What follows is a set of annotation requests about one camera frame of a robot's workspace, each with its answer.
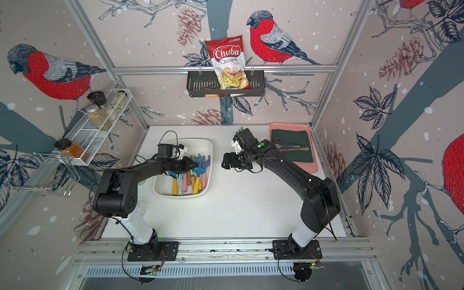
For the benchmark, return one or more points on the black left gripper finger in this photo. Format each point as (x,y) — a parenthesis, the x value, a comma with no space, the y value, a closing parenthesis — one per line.
(194,159)
(191,167)

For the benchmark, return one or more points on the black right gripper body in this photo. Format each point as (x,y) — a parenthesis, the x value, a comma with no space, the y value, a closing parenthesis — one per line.
(240,161)

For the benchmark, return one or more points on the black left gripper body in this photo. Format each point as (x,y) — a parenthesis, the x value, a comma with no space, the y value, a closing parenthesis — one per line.
(179,165)

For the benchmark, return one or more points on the purple rake pink handle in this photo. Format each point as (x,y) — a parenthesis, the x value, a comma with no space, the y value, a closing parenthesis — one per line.
(205,165)

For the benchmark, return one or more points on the lime rake wooden handle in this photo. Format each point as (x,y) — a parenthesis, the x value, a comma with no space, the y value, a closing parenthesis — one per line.
(189,181)

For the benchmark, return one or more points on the light blue fork pale handle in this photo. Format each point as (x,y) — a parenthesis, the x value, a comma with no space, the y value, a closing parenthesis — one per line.
(179,184)

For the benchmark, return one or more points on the blue fork yellow handle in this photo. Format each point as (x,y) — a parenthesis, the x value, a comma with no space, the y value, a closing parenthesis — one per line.
(174,183)

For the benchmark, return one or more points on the blue rake yellow handle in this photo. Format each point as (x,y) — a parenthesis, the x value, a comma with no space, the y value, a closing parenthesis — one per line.
(200,159)

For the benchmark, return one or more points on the purple fork pink handle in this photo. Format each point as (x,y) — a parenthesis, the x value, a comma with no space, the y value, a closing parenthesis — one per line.
(184,183)

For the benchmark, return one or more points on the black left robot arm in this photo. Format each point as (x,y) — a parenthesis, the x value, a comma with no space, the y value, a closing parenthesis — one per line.
(117,192)

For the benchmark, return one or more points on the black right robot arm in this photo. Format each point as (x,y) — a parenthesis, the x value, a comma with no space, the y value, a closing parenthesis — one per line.
(321,203)

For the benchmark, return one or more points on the white plastic storage box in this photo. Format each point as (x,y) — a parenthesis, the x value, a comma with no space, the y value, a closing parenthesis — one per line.
(162,185)

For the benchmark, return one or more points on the dark green cloth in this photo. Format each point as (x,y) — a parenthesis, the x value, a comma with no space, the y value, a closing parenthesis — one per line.
(288,137)

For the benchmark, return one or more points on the metal spoon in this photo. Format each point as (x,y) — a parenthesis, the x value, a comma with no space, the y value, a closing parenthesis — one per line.
(290,148)

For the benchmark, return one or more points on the pale spice jar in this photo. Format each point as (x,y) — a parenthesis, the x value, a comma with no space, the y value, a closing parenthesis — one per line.
(119,101)

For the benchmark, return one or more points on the silver lid spice jar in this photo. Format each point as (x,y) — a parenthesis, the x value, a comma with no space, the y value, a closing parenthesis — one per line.
(98,117)

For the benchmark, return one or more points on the black lid spice jar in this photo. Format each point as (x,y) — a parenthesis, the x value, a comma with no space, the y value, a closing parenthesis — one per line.
(97,98)

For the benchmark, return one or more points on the orange spice jar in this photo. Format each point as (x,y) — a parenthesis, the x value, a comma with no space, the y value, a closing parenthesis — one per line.
(71,149)

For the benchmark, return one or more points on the red Chuba chips bag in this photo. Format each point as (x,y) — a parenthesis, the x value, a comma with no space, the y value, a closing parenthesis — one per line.
(228,60)

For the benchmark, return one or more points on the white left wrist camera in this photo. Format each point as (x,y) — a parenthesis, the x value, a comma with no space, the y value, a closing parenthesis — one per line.
(180,151)

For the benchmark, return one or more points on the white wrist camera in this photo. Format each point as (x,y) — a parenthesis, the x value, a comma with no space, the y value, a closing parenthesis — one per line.
(180,151)
(236,146)

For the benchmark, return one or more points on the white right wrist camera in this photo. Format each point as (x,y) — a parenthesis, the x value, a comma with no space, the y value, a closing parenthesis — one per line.
(236,146)

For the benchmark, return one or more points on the black wall basket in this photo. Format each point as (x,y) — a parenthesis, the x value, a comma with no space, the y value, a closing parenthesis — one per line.
(209,84)

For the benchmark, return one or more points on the white wire spice rack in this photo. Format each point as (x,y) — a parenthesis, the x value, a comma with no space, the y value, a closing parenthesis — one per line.
(91,139)

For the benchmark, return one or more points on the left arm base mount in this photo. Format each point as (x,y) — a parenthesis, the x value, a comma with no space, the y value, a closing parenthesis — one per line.
(154,250)

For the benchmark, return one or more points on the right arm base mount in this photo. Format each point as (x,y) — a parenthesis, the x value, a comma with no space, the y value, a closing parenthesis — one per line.
(287,249)

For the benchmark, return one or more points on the chrome wire rack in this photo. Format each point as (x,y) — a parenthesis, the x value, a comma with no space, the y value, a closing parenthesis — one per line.
(44,174)

